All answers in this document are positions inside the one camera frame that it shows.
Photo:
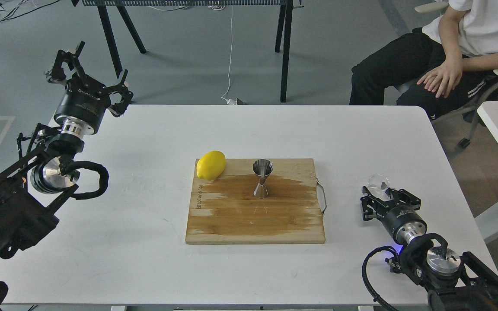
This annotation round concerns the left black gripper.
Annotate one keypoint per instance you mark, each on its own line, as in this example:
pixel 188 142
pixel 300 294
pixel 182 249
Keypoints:
pixel 82 106

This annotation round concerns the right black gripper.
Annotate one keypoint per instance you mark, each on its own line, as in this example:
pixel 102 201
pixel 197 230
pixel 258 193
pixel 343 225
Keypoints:
pixel 398 216

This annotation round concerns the clear glass measuring cup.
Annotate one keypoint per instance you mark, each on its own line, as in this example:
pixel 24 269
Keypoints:
pixel 378 186

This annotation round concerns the steel double jigger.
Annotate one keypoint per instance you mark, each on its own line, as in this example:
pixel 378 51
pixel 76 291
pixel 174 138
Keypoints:
pixel 262 169

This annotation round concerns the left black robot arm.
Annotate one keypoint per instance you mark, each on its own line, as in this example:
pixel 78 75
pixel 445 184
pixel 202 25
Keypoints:
pixel 36 186

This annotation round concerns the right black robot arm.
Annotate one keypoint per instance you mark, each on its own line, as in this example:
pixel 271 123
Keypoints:
pixel 453 282

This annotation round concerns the person's hand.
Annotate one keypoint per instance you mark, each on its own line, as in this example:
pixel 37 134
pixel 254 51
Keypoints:
pixel 443 79

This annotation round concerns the yellow lemon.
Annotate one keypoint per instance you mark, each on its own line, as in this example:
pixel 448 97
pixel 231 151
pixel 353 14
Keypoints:
pixel 211 165

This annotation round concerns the seated person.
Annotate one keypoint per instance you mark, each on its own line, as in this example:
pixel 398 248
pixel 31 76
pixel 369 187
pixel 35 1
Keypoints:
pixel 468 29

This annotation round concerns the wooden cutting board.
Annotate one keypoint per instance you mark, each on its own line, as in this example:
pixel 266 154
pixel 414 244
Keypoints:
pixel 225 210

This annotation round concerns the office chair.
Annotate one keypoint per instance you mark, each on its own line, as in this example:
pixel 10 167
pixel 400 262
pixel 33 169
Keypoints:
pixel 491 84

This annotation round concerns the black metal frame table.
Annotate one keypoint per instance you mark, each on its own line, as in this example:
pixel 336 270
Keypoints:
pixel 171 41

